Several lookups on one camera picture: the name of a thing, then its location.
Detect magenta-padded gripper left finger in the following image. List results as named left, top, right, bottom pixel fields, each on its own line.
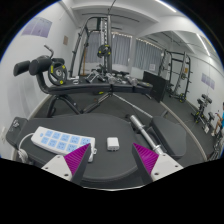
left=41, top=143, right=92, bottom=185

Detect black power rack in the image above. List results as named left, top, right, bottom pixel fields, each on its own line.
left=159, top=49, right=193, bottom=104

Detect grey cable weight machine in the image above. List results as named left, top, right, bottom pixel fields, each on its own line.
left=69, top=0, right=114, bottom=79

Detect wide black padded bench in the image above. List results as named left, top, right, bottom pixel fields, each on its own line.
left=5, top=113, right=158, bottom=188

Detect small purple wall poster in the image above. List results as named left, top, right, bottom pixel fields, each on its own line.
left=200, top=72, right=216, bottom=90

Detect white power strip cable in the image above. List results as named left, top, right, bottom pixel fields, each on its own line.
left=17, top=132, right=36, bottom=164

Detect black bench with leg rollers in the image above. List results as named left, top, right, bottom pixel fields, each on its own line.
left=13, top=44, right=154, bottom=118

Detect metal clip with ring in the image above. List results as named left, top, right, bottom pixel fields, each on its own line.
left=10, top=119, right=21, bottom=130

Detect black yellow exercise machine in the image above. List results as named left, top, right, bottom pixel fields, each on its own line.
left=190, top=93, right=216, bottom=129

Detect person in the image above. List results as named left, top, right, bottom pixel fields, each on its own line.
left=213, top=102, right=224, bottom=136

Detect long ceiling light strip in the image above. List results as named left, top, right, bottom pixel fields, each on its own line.
left=195, top=33, right=212, bottom=57
left=154, top=0, right=178, bottom=13

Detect white power strip blue sockets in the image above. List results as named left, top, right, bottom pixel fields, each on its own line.
left=30, top=125, right=98, bottom=164

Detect black padded seat cushion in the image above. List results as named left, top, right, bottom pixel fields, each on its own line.
left=148, top=115, right=188, bottom=160

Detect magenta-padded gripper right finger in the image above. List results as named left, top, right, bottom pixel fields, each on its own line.
left=132, top=143, right=184, bottom=185

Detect group of chrome dumbbells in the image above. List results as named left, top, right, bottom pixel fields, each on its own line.
left=84, top=69, right=138, bottom=86

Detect small white charger block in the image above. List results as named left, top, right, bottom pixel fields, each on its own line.
left=106, top=136, right=120, bottom=153

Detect black weight plate on machine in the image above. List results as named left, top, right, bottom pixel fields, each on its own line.
left=97, top=44, right=112, bottom=59

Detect black yellow weight plate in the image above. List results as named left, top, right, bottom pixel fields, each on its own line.
left=47, top=63, right=69, bottom=87

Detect black box panel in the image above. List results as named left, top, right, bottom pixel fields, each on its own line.
left=142, top=70, right=169, bottom=103

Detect grey window curtain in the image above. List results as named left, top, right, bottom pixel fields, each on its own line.
left=133, top=38, right=163, bottom=72
left=85, top=31, right=132, bottom=67

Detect silver barbell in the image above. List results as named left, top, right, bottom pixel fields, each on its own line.
left=129, top=114, right=165, bottom=156

